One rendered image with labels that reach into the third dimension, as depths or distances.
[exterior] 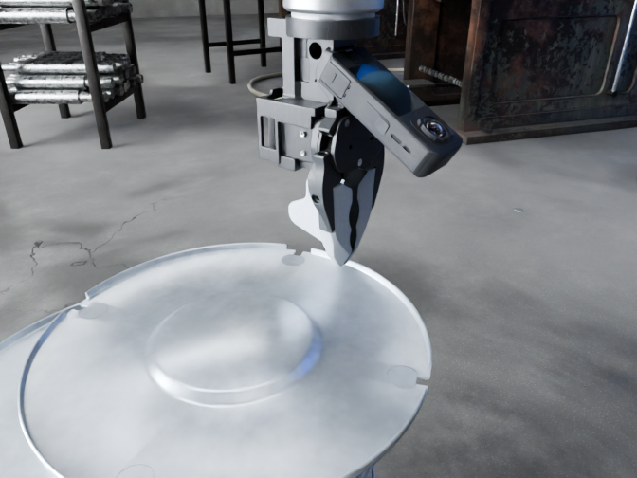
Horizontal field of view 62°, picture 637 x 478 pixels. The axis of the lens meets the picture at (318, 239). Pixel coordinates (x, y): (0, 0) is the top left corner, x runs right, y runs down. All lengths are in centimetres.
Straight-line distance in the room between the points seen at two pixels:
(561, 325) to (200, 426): 83
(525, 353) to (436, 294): 21
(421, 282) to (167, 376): 81
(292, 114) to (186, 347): 19
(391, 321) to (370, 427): 11
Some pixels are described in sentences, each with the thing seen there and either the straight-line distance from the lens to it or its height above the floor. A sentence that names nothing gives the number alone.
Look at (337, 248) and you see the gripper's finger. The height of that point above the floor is 37.
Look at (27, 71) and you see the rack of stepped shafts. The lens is 216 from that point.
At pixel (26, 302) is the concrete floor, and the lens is 119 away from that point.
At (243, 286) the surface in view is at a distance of 47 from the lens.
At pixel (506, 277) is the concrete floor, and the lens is 119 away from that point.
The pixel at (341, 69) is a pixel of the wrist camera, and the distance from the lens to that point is 40.
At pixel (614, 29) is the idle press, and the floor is 36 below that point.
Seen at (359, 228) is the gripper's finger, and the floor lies 38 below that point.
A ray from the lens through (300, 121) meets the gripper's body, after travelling 42.
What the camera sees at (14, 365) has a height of 33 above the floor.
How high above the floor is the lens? 59
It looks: 28 degrees down
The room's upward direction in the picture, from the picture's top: straight up
